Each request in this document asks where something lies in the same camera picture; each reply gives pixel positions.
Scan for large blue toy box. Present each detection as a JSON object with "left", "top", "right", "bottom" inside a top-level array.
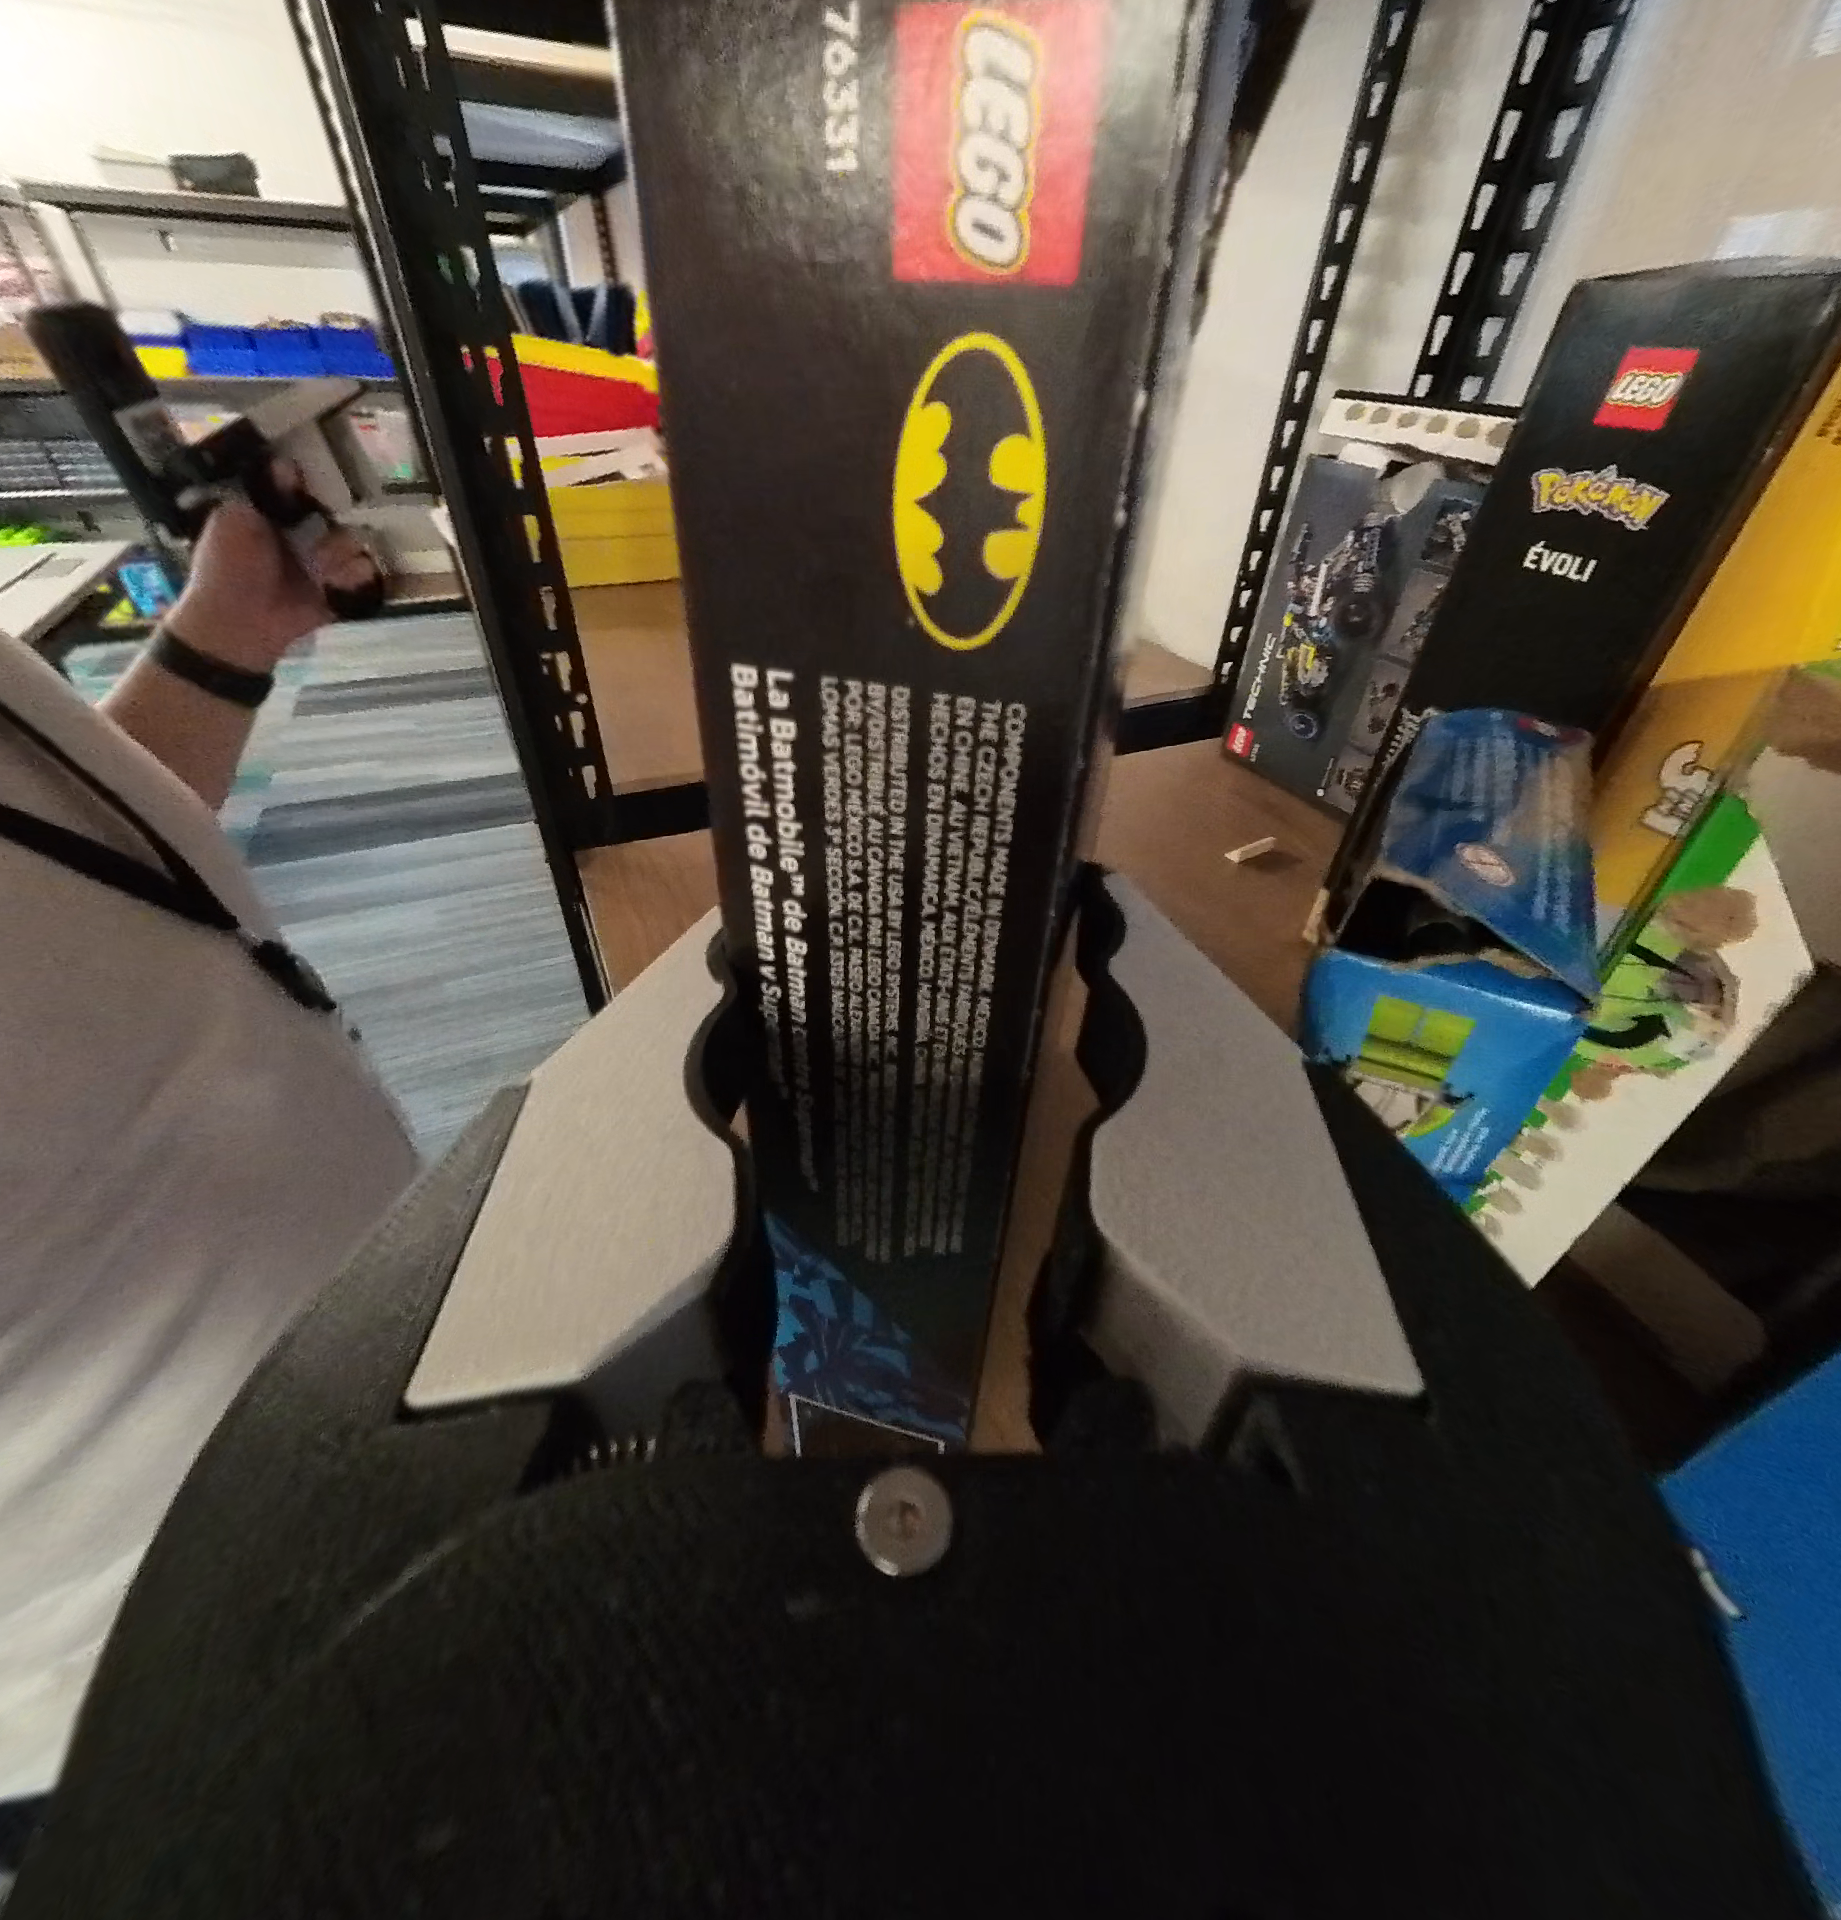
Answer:
[{"left": 1655, "top": 1323, "right": 1841, "bottom": 1920}]

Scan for storage rack with bins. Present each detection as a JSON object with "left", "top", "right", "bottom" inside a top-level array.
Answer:
[{"left": 0, "top": 121, "right": 442, "bottom": 617}]

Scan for black metal rack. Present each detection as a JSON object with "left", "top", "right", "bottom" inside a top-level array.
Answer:
[{"left": 282, "top": 0, "right": 1641, "bottom": 1006}]

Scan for black racing car toy box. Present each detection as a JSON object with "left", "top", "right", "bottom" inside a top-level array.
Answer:
[{"left": 1221, "top": 388, "right": 1523, "bottom": 819}]

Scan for black wristband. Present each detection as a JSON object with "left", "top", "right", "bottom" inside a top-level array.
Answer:
[{"left": 141, "top": 623, "right": 278, "bottom": 716}]

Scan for red yellow storage bins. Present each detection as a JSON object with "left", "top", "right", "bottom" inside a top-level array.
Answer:
[{"left": 487, "top": 329, "right": 680, "bottom": 596}]

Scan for dark blue toy box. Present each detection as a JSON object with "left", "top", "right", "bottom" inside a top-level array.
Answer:
[{"left": 1327, "top": 264, "right": 1841, "bottom": 901}]

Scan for black toy box yellow emblem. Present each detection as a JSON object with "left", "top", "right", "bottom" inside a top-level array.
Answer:
[{"left": 605, "top": 0, "right": 1237, "bottom": 1455}]

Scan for white shirt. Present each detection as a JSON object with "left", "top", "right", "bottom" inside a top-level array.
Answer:
[{"left": 0, "top": 602, "right": 431, "bottom": 1802}]

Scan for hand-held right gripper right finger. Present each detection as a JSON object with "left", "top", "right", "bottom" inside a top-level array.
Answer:
[{"left": 1056, "top": 870, "right": 1430, "bottom": 1455}]

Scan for green white toy box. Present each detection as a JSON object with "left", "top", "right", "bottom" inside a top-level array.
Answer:
[{"left": 1460, "top": 786, "right": 1820, "bottom": 1289}]

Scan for small blue toy box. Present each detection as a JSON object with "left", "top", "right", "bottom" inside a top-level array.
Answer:
[{"left": 1295, "top": 714, "right": 1604, "bottom": 1203}]

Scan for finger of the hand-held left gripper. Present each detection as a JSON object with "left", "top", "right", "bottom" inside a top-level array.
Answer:
[{"left": 217, "top": 379, "right": 374, "bottom": 483}]

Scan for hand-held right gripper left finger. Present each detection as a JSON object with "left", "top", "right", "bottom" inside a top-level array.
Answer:
[{"left": 404, "top": 917, "right": 768, "bottom": 1415}]

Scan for person's left hand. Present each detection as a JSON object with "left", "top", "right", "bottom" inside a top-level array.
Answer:
[{"left": 184, "top": 495, "right": 382, "bottom": 686}]

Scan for brown wooden shelf board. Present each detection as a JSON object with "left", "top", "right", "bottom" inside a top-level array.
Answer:
[{"left": 564, "top": 580, "right": 705, "bottom": 800}]

